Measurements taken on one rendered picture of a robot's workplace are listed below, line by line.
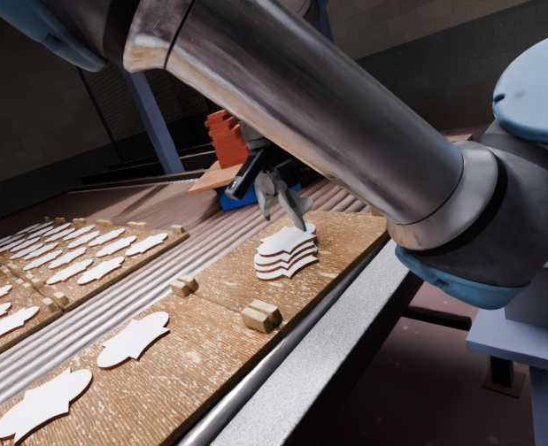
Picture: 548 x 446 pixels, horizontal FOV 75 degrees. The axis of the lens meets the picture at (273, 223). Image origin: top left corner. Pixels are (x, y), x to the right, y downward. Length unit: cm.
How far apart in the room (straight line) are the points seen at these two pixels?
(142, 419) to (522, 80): 58
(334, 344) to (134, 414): 30
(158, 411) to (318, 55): 48
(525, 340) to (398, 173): 38
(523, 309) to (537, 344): 5
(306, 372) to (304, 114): 37
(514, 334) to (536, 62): 36
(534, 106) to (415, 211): 13
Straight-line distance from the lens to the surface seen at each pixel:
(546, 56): 42
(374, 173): 29
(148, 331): 73
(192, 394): 56
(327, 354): 55
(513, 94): 40
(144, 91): 259
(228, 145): 145
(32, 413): 73
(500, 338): 61
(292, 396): 51
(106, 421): 61
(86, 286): 116
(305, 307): 62
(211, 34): 25
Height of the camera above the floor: 128
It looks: 20 degrees down
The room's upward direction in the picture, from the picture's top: 19 degrees counter-clockwise
